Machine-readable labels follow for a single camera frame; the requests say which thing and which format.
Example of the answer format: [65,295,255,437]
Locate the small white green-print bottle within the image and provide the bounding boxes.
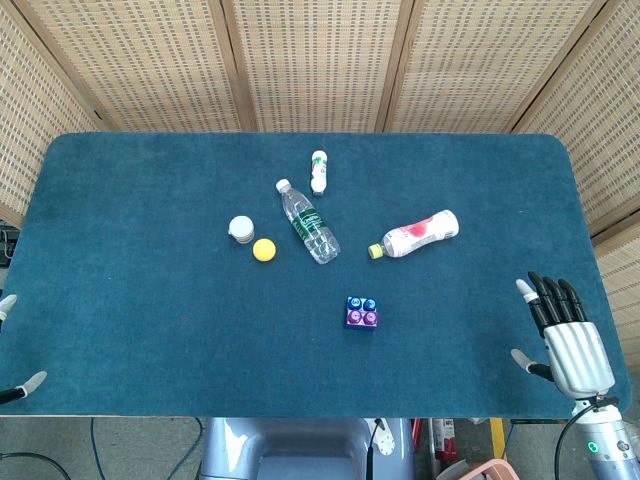
[309,150,330,196]

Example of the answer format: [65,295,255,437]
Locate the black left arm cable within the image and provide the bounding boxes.
[0,451,72,480]

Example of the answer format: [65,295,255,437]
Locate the white round plate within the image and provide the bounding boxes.
[372,418,396,457]

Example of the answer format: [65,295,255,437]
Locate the white red-print bottle yellow cap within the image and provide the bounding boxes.
[368,209,460,260]

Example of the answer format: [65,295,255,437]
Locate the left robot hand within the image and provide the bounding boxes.
[0,293,49,405]

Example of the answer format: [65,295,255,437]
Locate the woven bamboo screen panel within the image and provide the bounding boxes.
[512,0,640,359]
[12,0,257,134]
[383,0,610,134]
[221,0,415,134]
[0,0,109,229]

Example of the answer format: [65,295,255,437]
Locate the clear water bottle green label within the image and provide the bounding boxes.
[275,178,342,266]

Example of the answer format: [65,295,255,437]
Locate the black device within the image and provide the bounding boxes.
[0,223,19,267]

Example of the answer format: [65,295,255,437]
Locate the pink plastic basket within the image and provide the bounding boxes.
[447,459,519,480]

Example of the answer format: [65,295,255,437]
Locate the purple blue toy block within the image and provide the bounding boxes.
[342,295,381,331]

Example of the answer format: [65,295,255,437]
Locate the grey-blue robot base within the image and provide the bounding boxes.
[198,417,416,480]

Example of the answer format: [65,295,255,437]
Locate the red fire extinguisher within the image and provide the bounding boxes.
[428,418,459,462]

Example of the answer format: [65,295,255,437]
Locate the yellow ball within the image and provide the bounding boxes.
[252,238,278,263]

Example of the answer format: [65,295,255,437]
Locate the blue felt table mat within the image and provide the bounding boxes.
[0,132,632,419]

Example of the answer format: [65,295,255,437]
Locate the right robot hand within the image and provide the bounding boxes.
[510,271,617,401]

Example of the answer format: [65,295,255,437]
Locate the black base cable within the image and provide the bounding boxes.
[365,418,384,480]

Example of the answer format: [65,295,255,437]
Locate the white round jar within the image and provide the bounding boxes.
[228,215,256,245]

